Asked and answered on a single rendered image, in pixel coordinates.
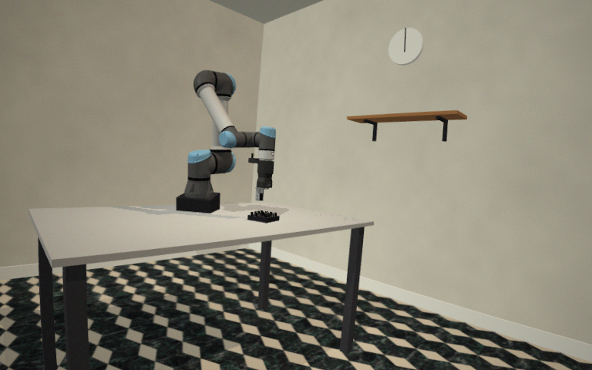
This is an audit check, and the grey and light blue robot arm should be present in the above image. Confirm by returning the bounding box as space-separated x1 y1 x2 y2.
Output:
184 70 276 198

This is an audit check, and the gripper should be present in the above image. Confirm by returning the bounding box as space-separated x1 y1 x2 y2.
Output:
248 150 274 201

